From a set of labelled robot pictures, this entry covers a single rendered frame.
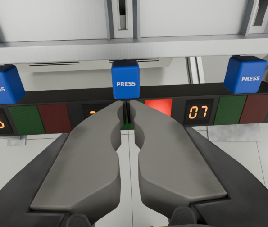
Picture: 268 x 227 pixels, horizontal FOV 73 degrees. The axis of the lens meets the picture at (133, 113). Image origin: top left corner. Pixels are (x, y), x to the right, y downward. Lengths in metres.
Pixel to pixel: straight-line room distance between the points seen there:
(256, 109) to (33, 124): 0.25
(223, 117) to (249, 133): 0.79
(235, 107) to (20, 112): 0.23
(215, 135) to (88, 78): 0.67
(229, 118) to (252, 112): 0.03
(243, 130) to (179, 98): 0.82
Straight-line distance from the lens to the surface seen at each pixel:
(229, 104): 0.22
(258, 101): 0.24
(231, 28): 0.18
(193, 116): 0.21
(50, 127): 0.22
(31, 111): 0.22
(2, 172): 1.02
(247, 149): 1.02
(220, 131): 0.95
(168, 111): 0.20
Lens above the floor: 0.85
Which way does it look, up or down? 77 degrees down
